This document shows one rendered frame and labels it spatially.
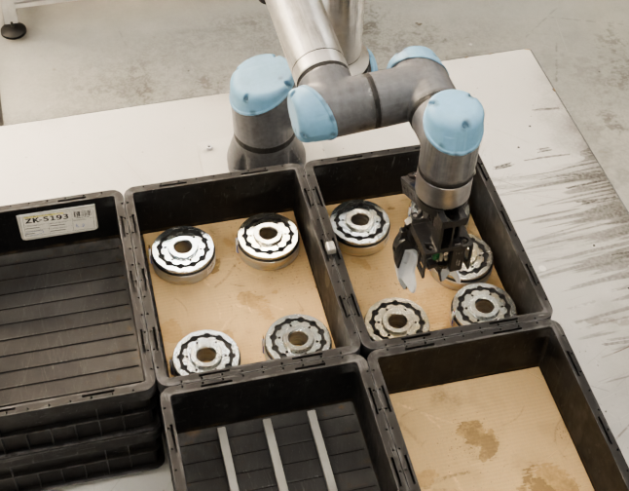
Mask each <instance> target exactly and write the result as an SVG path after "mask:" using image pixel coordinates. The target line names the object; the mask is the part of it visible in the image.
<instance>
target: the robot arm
mask: <svg viewBox="0 0 629 491"><path fill-rule="evenodd" d="M265 2H266V4H267V7H268V10H269V13H270V15H271V18H272V21H273V24H274V26H275V29H276V32H277V36H278V39H279V41H280V44H281V46H282V49H283V52H284V55H285V57H286V58H285V57H282V56H277V57H276V56H275V55H274V54H263V55H258V56H255V57H251V58H249V59H247V60H245V61H244V62H243V63H241V64H240V65H239V66H238V67H237V69H236V71H235V72H234V73H233V75H232V78H231V82H230V94H229V100H230V104H231V107H232V117H233V128H234V135H233V137H232V140H231V143H230V146H229V148H228V152H227V163H228V170H229V172H232V171H239V170H252V169H258V168H264V167H271V166H278V165H285V164H297V165H300V166H301V167H302V168H304V166H305V164H306V150H305V146H304V144H303V142H305V143H309V142H318V141H323V140H333V139H335V138H336V137H340V136H344V135H349V134H353V133H358V132H366V131H371V130H375V129H380V128H385V127H389V126H394V125H398V124H403V123H407V122H409V123H410V125H411V127H412V129H413V131H414V132H415V134H416V136H417V138H418V139H419V142H420V144H421V149H420V157H419V163H418V168H417V171H414V172H411V173H408V175H406V176H401V185H402V191H403V194H405V195H406V196H407V197H408V198H409V199H410V200H412V201H413V202H414V203H415V204H416V205H417V206H419V207H418V211H417V212H412V213H411V214H410V216H409V217H408V218H407V219H405V220H404V222H405V224H404V227H400V228H399V232H398V234H397V235H396V237H395V239H394V241H393V244H392V253H393V260H394V265H395V271H396V275H397V278H398V281H399V283H400V285H401V286H402V288H403V289H406V288H407V287H408V289H409V290H410V291H411V292H412V293H415V291H416V288H417V283H416V276H415V270H416V266H417V268H418V270H419V272H420V275H421V277H422V279H424V278H425V271H426V269H428V270H429V269H432V268H436V269H437V273H438V277H439V280H440V281H441V282H443V281H444V280H445V279H446V278H447V276H448V275H449V273H451V275H452V276H453V278H454V279H455V280H456V282H457V283H460V282H461V277H460V274H459V271H458V270H461V269H462V265H463V263H464V265H465V267H466V269H469V264H470V260H471V255H472V251H473V246H474V244H473V242H472V240H471V238H470V237H469V235H468V233H467V231H466V229H465V227H464V225H466V224H467V219H468V217H467V215H466V213H465V211H464V209H465V207H466V205H467V200H468V198H469V195H470V191H471V185H472V180H473V175H474V174H476V170H475V167H476V162H477V157H478V152H479V147H480V143H481V141H482V138H483V134H484V117H485V113H484V108H483V105H482V104H481V102H480V101H479V100H478V98H476V97H473V96H471V95H470V93H468V92H465V91H461V90H457V89H456V87H455V86H454V84H453V82H452V80H451V78H450V75H449V72H448V70H447V68H446V67H445V66H444V65H443V64H442V62H441V60H440V59H439V57H438V56H437V55H436V54H435V53H434V52H433V51H432V50H431V49H429V48H427V47H423V46H411V47H408V48H405V49H404V50H403V51H402V52H400V53H397V54H395V55H394V56H393V57H392V58H391V60H390V61H389V63H388V66H387V69H383V70H379V71H378V66H377V62H376V60H375V57H374V55H373V54H372V52H371V51H370V50H369V49H367V48H366V47H365V45H364V44H363V43H362V29H363V15H364V0H265ZM467 247H468V248H469V254H468V258H467V257H466V255H465V249H466V248H467ZM421 262H422V264H423V267H422V265H421Z"/></svg>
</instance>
